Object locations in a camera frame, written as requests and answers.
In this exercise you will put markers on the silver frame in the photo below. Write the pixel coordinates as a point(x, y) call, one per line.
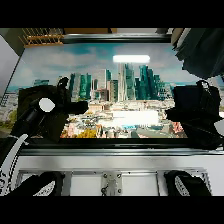
point(126, 160)

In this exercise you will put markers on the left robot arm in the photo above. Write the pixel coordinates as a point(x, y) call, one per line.
point(30, 117)

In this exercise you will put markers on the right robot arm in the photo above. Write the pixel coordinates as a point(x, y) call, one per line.
point(186, 185)

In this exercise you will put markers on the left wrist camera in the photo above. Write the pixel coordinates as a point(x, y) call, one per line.
point(63, 87)

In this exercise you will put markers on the dark grey garment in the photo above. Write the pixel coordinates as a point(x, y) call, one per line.
point(204, 50)

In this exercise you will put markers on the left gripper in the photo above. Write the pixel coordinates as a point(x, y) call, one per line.
point(77, 107)

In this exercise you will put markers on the cream garment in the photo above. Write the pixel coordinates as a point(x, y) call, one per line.
point(180, 36)

